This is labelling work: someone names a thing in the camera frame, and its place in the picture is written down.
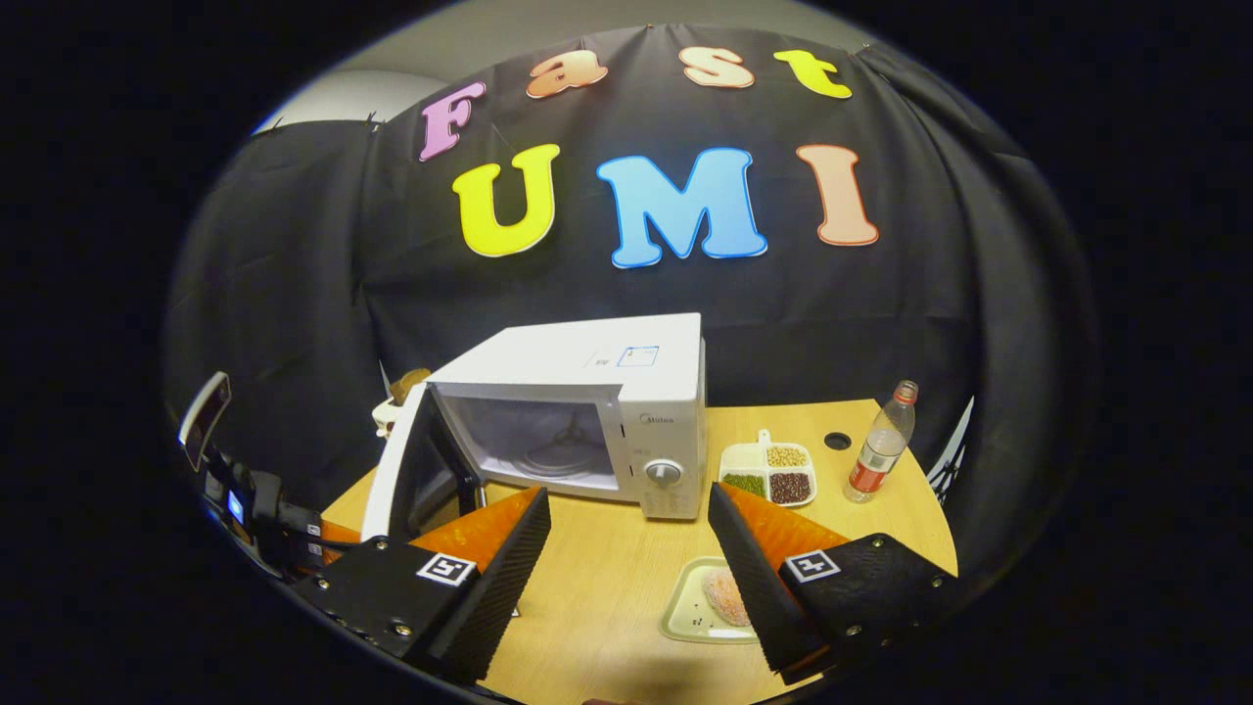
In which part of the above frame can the white divided dish of beans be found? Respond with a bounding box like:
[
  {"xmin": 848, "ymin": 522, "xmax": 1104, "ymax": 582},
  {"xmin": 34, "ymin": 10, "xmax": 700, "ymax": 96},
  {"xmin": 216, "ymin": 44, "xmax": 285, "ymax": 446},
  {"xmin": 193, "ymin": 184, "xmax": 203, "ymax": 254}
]
[{"xmin": 719, "ymin": 429, "xmax": 818, "ymax": 508}]

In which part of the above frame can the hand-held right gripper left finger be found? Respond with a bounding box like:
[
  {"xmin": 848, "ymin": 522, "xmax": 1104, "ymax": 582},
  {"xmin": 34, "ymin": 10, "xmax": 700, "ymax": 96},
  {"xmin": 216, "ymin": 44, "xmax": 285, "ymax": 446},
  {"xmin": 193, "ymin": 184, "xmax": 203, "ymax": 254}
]
[{"xmin": 292, "ymin": 486, "xmax": 552, "ymax": 684}]

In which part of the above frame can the speckled pink food patty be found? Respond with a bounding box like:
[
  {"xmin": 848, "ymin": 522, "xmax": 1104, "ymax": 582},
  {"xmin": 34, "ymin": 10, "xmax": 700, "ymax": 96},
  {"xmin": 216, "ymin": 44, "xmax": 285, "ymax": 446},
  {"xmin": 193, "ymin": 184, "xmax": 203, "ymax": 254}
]
[{"xmin": 702, "ymin": 571, "xmax": 753, "ymax": 628}]

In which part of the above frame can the glass microwave turntable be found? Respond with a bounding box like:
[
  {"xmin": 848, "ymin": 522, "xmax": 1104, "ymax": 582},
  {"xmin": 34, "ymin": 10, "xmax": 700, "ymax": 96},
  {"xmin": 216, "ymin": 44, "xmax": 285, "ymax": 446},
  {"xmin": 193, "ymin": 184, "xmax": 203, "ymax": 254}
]
[{"xmin": 526, "ymin": 436, "xmax": 600, "ymax": 479}]

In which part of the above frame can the clear plastic bottle red label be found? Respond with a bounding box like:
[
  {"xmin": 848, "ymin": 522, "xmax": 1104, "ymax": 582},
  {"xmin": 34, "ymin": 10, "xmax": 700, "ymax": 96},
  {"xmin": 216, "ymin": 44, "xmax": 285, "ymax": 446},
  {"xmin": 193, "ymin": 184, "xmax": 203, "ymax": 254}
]
[{"xmin": 844, "ymin": 380, "xmax": 919, "ymax": 504}]

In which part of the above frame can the white container with brown food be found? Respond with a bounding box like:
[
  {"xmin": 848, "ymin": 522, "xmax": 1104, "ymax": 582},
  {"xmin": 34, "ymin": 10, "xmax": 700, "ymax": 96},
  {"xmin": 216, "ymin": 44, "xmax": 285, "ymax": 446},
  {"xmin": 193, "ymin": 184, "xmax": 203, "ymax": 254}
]
[{"xmin": 372, "ymin": 367, "xmax": 432, "ymax": 437}]

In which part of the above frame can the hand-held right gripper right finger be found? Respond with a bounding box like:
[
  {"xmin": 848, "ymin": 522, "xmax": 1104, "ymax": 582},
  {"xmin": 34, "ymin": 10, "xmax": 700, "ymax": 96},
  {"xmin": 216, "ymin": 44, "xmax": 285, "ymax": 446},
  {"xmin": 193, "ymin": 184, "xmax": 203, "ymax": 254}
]
[{"xmin": 707, "ymin": 481, "xmax": 962, "ymax": 685}]

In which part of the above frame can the pale green square plate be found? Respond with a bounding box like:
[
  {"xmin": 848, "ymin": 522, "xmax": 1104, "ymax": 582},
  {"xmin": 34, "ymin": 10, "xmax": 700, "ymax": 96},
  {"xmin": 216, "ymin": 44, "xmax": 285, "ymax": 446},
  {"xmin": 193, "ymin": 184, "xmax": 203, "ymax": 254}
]
[{"xmin": 659, "ymin": 556, "xmax": 760, "ymax": 644}]

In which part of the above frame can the white microwave oven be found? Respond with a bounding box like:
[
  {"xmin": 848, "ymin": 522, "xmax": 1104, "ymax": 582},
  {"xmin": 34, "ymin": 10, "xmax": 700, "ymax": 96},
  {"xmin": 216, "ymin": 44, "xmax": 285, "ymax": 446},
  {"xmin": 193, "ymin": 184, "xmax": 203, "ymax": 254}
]
[{"xmin": 360, "ymin": 313, "xmax": 708, "ymax": 541}]

